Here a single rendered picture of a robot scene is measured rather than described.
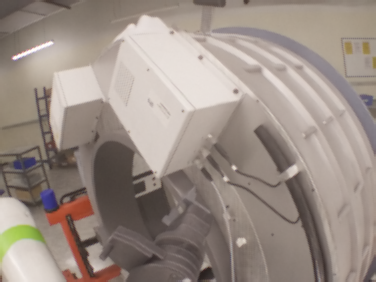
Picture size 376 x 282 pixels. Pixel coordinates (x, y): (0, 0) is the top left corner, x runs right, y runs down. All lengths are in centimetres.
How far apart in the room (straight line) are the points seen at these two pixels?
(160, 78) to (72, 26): 694
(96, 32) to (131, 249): 669
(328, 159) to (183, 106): 31
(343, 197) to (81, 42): 689
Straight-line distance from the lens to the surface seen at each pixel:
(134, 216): 141
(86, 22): 713
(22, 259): 49
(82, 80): 104
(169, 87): 45
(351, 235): 62
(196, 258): 36
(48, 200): 195
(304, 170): 46
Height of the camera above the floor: 170
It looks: 13 degrees down
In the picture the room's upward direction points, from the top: 8 degrees counter-clockwise
